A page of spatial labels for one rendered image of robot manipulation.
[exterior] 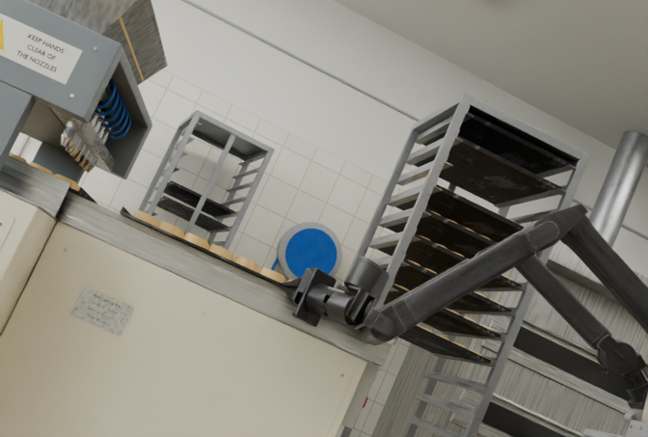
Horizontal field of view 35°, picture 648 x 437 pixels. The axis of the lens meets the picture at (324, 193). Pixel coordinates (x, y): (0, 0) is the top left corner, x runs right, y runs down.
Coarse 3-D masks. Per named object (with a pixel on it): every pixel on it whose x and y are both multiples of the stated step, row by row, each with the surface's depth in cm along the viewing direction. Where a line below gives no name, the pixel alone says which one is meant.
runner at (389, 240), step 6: (390, 234) 370; (396, 234) 359; (414, 234) 336; (372, 240) 394; (378, 240) 384; (384, 240) 375; (390, 240) 365; (396, 240) 357; (414, 240) 342; (372, 246) 393; (378, 246) 387; (384, 246) 381
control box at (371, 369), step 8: (368, 368) 215; (376, 368) 215; (368, 376) 214; (360, 384) 214; (368, 384) 214; (360, 392) 214; (368, 392) 214; (352, 400) 213; (360, 400) 213; (352, 408) 213; (360, 408) 213; (352, 416) 213; (344, 424) 213; (352, 424) 213
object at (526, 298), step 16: (576, 176) 348; (560, 208) 346; (544, 256) 344; (528, 288) 341; (528, 304) 341; (512, 320) 341; (512, 336) 339; (496, 368) 337; (496, 384) 336; (480, 400) 335; (480, 416) 334
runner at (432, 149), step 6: (456, 138) 342; (432, 144) 371; (438, 144) 362; (456, 144) 349; (420, 150) 385; (426, 150) 376; (432, 150) 370; (414, 156) 392; (420, 156) 385; (426, 156) 382; (408, 162) 402; (414, 162) 398
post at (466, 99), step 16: (464, 96) 344; (464, 112) 343; (448, 128) 343; (448, 144) 341; (432, 176) 339; (416, 208) 337; (416, 224) 336; (400, 240) 336; (400, 256) 334; (384, 288) 332
